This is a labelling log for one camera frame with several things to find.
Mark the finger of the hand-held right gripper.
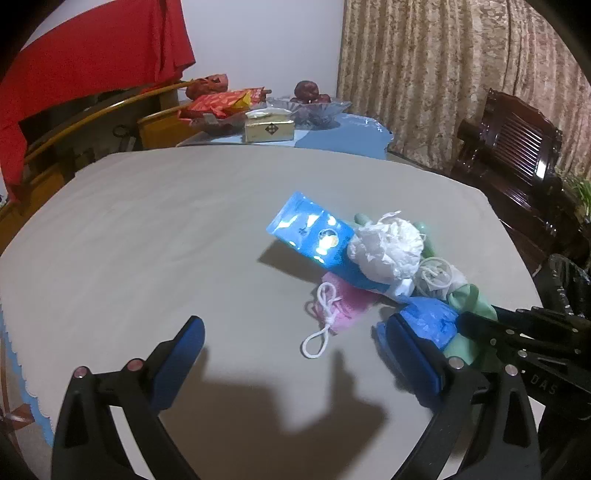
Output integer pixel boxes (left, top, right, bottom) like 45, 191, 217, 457
456, 311, 570, 360
490, 305, 591, 332

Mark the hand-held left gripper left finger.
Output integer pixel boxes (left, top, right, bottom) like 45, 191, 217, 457
51, 315, 206, 480

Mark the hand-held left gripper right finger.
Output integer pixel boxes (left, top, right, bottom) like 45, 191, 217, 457
376, 316, 541, 480

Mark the green rubber glove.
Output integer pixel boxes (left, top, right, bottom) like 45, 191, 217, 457
353, 212, 499, 365

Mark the black lined trash bin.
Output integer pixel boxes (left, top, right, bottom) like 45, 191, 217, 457
536, 253, 591, 319

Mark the blue plastic bag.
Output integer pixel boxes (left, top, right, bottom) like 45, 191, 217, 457
376, 296, 460, 358

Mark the pink face mask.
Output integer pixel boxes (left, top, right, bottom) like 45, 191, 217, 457
301, 271, 375, 360

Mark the white plastic bag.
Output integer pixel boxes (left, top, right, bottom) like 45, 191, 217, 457
346, 210, 426, 282

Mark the blue foil packet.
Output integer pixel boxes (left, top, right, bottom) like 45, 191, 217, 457
267, 190, 407, 303

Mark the potted green plant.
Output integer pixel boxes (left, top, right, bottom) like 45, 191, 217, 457
561, 171, 591, 217

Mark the light blue scalloped tablecloth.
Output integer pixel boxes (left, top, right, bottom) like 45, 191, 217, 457
0, 314, 55, 448

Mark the dark wooden armchair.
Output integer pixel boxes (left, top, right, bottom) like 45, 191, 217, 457
450, 89, 587, 278

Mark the glass dish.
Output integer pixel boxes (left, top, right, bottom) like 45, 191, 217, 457
189, 111, 247, 136

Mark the gold tissue box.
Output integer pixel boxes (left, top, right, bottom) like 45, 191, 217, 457
244, 108, 296, 144

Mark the glass fruit bowl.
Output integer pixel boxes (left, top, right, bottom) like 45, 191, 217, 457
265, 95, 352, 127

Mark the red and yellow snack packet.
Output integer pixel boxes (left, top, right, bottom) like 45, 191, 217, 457
180, 89, 264, 118

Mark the beige patterned curtain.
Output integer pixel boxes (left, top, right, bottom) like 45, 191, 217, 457
337, 0, 591, 178

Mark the black television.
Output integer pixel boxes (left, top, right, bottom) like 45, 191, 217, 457
18, 90, 139, 144

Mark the red crumpled bag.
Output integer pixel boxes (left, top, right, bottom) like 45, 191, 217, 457
185, 74, 229, 100

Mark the red cloth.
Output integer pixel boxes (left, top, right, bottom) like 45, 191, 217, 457
0, 0, 197, 204

